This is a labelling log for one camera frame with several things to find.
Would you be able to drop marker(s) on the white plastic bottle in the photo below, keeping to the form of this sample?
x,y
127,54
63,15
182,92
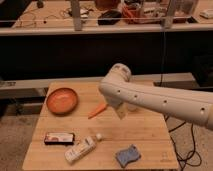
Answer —
x,y
81,149

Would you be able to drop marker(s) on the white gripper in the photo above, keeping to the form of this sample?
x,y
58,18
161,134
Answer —
x,y
117,105

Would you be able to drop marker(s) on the left metal post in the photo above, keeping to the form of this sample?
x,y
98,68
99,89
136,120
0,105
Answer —
x,y
75,8

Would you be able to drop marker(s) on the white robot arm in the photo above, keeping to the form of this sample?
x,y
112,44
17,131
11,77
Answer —
x,y
191,106

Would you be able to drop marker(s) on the blue sponge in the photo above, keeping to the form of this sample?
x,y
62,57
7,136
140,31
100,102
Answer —
x,y
128,155

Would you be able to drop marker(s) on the black object on bench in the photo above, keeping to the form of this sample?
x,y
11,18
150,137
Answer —
x,y
109,17

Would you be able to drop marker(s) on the translucent plastic cup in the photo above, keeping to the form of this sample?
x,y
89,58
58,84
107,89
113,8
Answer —
x,y
131,107

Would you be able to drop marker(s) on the orange pepper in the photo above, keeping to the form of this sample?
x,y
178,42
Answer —
x,y
101,107

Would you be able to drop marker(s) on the black rectangular box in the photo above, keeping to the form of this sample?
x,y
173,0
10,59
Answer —
x,y
59,138

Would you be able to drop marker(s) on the right metal post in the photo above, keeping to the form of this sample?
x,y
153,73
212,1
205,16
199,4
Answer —
x,y
168,19

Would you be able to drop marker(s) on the metal post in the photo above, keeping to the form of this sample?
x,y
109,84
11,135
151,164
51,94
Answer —
x,y
75,8
168,19

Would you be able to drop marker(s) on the orange bowl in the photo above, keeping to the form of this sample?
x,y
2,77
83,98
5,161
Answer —
x,y
62,101

